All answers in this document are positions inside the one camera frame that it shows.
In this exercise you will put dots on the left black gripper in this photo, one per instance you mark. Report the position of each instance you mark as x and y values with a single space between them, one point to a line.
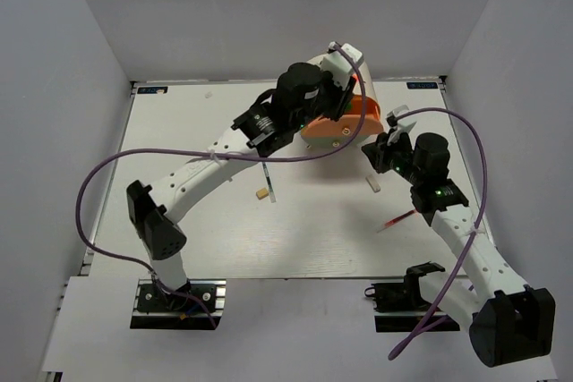
336 112

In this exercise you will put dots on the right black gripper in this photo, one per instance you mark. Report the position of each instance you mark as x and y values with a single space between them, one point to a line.
379 151

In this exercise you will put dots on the orange top drawer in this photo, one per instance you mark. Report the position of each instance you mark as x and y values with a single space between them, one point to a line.
326 129

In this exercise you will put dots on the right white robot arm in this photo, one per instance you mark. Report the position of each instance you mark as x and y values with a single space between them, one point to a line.
507 320

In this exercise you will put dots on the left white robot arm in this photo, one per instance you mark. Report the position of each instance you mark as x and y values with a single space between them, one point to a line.
303 93

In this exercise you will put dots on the round beige drawer organizer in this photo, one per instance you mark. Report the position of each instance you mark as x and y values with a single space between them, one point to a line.
367 80

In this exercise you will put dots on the grey eraser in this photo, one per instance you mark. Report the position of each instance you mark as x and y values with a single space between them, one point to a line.
373 183

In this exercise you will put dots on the grey-green bottom drawer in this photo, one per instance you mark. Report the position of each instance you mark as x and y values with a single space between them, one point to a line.
326 142

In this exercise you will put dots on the red ink pen refill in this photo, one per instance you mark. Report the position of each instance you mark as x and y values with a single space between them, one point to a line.
395 220

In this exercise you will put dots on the right blue table label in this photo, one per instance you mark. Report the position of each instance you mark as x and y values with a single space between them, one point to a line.
421 85

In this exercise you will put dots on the blue table label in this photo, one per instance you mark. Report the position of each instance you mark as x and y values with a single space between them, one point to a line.
421 85
152 90

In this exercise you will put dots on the green ink pen refill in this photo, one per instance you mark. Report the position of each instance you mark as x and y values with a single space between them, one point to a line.
272 196

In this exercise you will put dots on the tan eraser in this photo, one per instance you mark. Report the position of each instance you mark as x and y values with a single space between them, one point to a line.
262 193

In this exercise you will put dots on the left blue table label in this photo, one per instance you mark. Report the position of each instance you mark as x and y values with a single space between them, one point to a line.
152 90

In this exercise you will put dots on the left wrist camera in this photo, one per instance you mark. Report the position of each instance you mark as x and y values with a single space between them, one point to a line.
341 61

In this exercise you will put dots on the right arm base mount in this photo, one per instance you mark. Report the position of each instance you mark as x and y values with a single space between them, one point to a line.
394 311

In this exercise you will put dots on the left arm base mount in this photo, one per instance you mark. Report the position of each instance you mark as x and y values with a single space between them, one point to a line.
154 309

